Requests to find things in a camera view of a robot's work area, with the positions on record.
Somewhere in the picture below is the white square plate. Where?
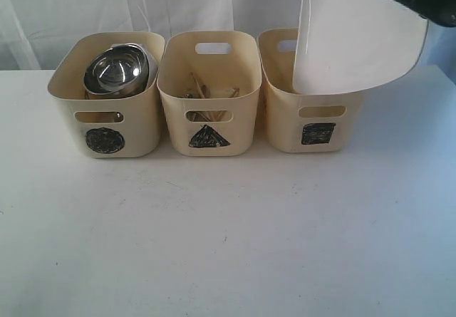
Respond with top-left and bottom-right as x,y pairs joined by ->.
292,0 -> 428,95

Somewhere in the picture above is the wooden chopstick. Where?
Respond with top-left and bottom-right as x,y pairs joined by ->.
198,85 -> 240,122
188,71 -> 225,122

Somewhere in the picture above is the small white bowl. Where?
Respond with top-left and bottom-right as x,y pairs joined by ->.
108,43 -> 158,97

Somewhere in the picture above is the stainless steel bowl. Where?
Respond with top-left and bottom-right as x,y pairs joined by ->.
83,43 -> 150,99

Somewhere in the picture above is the steel table knife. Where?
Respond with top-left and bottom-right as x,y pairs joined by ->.
192,85 -> 212,122

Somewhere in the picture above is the steel mug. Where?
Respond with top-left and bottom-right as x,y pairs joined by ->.
113,112 -> 124,123

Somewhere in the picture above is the cream bin square mark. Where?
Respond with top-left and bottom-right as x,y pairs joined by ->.
256,27 -> 373,154

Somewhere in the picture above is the cream bin triangle mark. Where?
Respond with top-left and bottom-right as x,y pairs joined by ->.
156,31 -> 265,160

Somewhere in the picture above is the cream bin circle mark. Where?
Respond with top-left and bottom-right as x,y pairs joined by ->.
46,31 -> 166,160

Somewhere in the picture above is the white backdrop curtain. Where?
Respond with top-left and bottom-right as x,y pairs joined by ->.
0,0 -> 456,71

